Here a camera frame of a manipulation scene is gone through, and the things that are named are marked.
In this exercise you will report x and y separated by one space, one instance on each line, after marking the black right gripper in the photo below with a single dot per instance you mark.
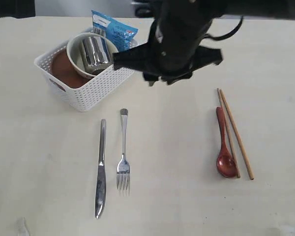
170 60

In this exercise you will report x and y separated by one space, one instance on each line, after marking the shiny steel cup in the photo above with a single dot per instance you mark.
95 54

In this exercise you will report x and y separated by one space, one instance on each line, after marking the white perforated plastic basket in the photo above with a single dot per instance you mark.
91 93

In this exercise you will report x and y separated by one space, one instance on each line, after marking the silver metal spoon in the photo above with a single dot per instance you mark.
123 166

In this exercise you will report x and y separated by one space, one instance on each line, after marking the red-brown wooden spoon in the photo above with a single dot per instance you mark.
225 163

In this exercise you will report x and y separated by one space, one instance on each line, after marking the silver metal knife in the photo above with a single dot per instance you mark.
100 195

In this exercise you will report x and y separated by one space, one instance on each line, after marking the wooden chopstick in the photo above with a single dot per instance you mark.
238 137
227 128

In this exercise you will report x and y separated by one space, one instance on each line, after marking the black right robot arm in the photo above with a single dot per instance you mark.
193 18

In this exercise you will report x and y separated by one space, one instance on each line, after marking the blue snack packet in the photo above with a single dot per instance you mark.
118 33

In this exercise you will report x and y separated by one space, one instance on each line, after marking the cream ceramic bowl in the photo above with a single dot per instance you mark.
74 54

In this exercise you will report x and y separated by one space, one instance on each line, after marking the brown plate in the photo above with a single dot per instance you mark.
63 70

